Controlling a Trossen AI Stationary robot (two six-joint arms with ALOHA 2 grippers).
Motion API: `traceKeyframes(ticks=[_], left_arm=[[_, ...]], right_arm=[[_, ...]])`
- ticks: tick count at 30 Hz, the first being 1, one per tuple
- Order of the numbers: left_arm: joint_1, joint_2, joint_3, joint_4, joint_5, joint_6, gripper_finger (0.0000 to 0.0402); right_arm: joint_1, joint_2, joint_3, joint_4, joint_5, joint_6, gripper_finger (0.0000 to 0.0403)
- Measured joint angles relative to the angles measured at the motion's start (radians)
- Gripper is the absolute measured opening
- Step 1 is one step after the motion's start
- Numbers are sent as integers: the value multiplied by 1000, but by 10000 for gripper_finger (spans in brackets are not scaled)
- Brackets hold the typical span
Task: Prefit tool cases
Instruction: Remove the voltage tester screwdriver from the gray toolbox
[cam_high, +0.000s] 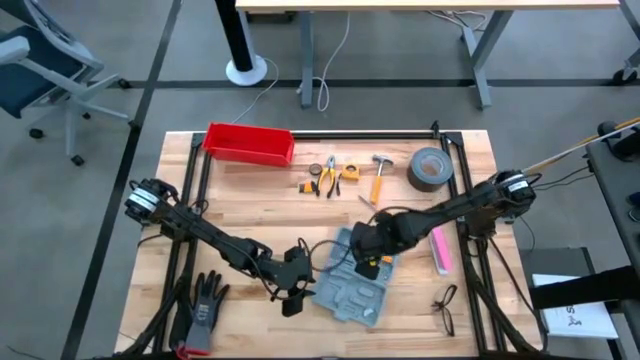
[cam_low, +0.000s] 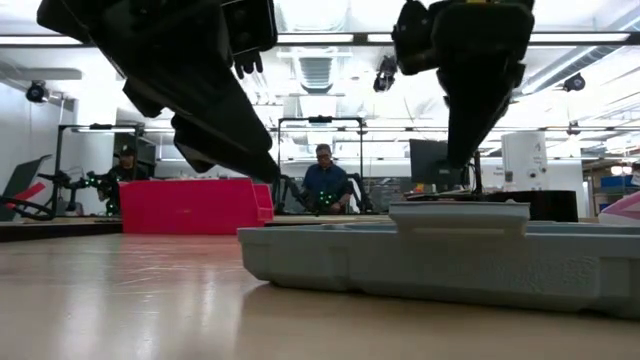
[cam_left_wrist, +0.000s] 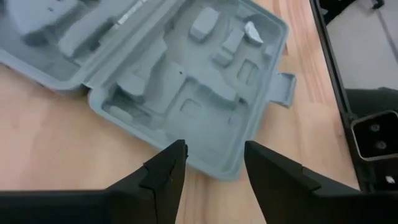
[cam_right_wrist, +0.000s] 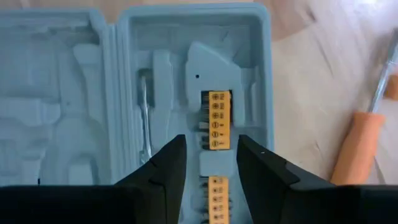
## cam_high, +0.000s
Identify black grey work glove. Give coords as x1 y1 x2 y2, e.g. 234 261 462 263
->
175 270 231 359

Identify black aluminium table frame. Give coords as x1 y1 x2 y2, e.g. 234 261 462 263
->
164 119 494 359

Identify yellow white rod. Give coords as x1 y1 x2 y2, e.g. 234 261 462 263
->
522 117 640 174

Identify black diagonal frame brace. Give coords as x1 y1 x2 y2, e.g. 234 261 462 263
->
119 272 201 359
464 249 547 356

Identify orange handled hammer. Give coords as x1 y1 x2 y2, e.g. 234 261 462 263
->
368 153 395 206

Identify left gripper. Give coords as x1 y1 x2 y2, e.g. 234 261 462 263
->
269 244 317 319

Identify white floor cable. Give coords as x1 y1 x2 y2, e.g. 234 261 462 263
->
297 10 351 114

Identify red plastic bin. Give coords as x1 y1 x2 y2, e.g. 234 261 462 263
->
202 122 296 169

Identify pole with round white base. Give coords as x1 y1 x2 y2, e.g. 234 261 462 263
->
212 0 269 87

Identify black left wrist camera cable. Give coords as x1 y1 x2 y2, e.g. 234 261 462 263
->
297 237 352 274

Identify pink white sanding block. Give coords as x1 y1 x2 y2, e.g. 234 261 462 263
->
429 225 455 277

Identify yellow handled pliers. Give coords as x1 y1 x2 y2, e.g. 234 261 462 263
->
316 154 339 200

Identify wooden desk with grey legs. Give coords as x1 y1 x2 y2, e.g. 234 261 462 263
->
234 0 621 111

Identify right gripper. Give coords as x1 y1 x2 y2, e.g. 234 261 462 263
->
349 209 401 281

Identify grey chair leg with caster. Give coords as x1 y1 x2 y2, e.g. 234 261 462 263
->
612 0 640 86

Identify grey floor box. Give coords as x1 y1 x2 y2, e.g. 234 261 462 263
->
519 247 601 281

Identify dark framed eyeglasses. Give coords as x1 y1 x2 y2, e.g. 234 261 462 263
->
431 284 459 338

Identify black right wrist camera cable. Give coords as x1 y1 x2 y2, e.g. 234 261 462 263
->
368 204 402 222

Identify black flat bar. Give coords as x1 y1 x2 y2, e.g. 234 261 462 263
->
528 264 640 311

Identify black cart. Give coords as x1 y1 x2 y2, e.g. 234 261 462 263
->
584 119 640 281

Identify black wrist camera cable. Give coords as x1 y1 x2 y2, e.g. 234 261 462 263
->
297 237 352 274
368 204 402 222

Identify grey duct tape roll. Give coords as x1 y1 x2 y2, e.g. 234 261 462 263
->
406 146 455 194

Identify grey plastic tool case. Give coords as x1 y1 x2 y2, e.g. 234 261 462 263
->
310 227 401 329

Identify white printed paper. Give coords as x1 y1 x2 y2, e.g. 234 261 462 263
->
531 273 620 340

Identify grey blue office chair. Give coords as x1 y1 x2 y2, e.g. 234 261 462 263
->
0 0 130 167

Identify yellow tape measure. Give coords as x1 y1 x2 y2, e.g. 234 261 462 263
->
335 162 361 197

